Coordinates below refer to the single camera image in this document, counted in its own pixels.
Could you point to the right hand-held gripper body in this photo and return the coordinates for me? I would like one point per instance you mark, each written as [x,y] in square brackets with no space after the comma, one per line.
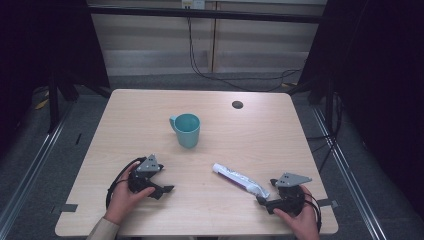
[290,195]

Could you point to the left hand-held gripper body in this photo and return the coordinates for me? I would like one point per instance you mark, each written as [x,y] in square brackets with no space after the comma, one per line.
[149,165]

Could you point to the white purple toothpaste tube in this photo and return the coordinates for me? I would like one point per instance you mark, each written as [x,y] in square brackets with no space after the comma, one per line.
[238,179]

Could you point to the teal mug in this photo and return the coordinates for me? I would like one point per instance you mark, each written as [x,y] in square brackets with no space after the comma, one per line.
[186,130]

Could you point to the person's right hand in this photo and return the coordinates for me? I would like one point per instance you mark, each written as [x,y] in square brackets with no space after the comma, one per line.
[303,223]

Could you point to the person's left hand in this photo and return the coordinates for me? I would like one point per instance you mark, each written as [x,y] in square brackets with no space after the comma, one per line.
[123,200]

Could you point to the grey tape strip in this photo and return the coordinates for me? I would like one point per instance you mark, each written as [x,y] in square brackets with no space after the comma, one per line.
[69,208]
[327,203]

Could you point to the black metal stand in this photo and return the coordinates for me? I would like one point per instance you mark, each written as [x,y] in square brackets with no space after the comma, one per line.
[53,103]

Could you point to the yellow floor tape piece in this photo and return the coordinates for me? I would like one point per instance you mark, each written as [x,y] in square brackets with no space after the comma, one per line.
[42,104]

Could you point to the dark curtain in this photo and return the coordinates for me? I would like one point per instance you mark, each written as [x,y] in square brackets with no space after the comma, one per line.
[376,83]
[40,43]

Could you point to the black horizontal bar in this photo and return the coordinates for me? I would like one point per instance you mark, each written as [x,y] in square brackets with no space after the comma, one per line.
[200,14]

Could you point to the aluminium floor rail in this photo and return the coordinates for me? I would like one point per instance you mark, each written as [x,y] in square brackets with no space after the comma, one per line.
[31,166]
[350,173]

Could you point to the white wall socket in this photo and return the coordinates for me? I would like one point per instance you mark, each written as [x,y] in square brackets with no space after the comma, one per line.
[193,3]

